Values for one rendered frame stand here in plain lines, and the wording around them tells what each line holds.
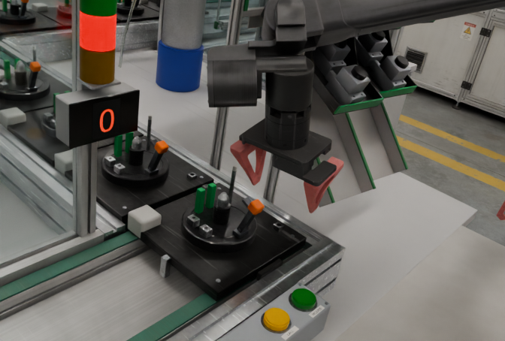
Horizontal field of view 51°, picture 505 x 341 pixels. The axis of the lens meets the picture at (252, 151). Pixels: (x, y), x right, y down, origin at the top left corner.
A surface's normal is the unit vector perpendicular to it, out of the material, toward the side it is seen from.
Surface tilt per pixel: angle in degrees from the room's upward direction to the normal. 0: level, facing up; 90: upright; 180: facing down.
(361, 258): 0
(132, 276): 0
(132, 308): 0
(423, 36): 90
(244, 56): 52
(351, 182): 45
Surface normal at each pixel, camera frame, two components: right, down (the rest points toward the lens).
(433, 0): 0.05, -0.12
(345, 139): -0.78, 0.18
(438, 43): -0.63, 0.27
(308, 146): 0.00, -0.82
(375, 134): 0.54, -0.30
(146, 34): 0.73, 0.41
